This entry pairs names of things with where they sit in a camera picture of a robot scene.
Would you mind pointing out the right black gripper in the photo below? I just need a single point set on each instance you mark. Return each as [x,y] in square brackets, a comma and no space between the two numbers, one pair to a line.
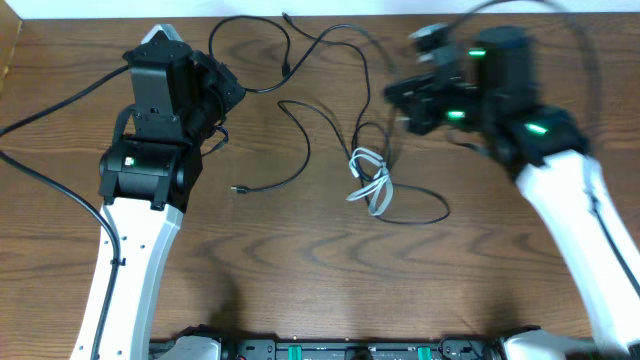
[417,103]

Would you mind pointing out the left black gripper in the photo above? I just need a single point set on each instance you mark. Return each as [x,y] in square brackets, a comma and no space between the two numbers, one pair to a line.
[220,81]

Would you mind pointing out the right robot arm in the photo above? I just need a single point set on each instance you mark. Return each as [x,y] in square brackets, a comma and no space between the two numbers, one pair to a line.
[551,163]

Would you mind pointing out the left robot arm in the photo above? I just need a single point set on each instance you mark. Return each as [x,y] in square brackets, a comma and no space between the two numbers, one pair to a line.
[181,99]

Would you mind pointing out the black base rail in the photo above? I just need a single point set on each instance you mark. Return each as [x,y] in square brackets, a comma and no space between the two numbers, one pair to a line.
[252,346]

